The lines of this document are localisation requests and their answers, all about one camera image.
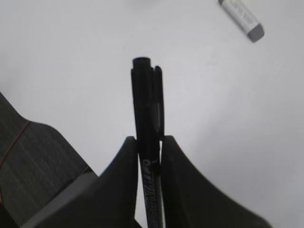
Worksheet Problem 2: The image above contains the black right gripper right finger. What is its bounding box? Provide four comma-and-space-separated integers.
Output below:
161, 135, 271, 228

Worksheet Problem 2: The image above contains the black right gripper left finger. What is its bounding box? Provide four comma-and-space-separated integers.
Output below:
23, 136, 138, 228

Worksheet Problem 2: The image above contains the black marker pen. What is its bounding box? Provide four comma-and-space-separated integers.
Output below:
131, 57, 164, 228

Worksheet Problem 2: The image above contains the grey white eraser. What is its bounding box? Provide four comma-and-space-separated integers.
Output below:
218, 0, 265, 43

